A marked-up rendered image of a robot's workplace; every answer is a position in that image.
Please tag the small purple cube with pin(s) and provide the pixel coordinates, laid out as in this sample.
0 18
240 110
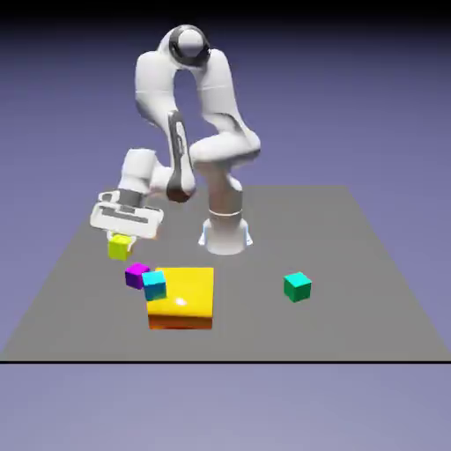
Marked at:
134 275

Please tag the small yellow-green cube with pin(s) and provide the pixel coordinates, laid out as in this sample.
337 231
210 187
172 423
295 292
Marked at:
119 248

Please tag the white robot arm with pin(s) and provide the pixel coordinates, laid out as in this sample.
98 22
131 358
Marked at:
218 204

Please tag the small green cube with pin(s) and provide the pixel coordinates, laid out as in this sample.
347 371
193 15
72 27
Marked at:
297 287

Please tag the large yellow box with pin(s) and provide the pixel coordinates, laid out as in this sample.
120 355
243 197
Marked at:
186 299

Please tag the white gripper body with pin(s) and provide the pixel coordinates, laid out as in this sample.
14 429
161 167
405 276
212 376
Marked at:
123 222

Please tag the small cyan cube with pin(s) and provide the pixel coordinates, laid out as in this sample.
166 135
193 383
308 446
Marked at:
154 284

